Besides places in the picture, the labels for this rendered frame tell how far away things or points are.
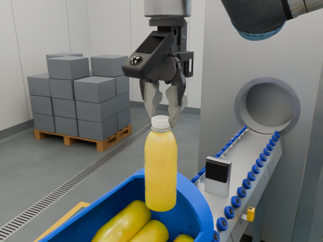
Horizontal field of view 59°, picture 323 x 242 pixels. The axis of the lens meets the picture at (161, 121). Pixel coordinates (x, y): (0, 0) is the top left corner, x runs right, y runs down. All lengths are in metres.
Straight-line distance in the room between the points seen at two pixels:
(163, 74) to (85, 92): 3.25
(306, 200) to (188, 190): 0.68
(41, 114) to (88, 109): 0.84
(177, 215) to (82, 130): 3.26
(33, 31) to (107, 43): 1.50
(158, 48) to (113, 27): 5.33
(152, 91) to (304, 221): 0.95
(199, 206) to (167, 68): 0.35
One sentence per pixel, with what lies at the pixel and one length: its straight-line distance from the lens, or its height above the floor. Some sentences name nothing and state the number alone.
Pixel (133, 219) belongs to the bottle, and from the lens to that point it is 0.76.
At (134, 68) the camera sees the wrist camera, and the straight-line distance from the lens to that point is 0.49.
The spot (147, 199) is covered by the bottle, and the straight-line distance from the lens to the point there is 0.65.
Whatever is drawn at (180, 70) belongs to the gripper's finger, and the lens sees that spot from 0.54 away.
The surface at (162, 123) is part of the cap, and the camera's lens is 0.57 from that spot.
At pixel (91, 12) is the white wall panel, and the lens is 6.12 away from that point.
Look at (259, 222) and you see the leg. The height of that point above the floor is 0.37.
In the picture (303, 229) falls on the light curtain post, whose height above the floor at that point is 0.80.
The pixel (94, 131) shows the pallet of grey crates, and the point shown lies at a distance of 3.87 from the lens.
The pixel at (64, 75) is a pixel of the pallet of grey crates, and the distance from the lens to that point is 3.94.
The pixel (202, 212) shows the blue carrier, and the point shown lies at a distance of 0.73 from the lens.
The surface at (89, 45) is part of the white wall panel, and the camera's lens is 6.16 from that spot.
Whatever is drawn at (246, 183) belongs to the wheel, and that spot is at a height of 0.97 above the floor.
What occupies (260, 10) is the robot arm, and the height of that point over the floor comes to 1.62.
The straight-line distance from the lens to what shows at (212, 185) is 1.23.
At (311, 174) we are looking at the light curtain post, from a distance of 1.25.
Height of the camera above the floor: 1.59
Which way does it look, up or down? 18 degrees down
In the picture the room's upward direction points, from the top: straight up
